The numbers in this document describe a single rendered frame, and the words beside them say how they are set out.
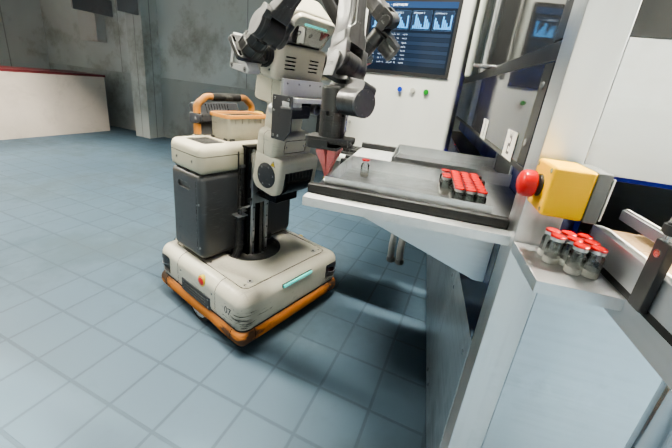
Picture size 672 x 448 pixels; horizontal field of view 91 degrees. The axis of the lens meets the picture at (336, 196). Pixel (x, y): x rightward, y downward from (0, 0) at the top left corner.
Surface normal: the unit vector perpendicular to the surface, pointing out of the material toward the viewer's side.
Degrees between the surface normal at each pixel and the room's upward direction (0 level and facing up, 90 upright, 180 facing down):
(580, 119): 90
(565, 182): 90
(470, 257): 90
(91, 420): 0
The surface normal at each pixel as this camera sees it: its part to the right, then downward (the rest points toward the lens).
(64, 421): 0.11, -0.94
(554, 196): -0.26, 0.29
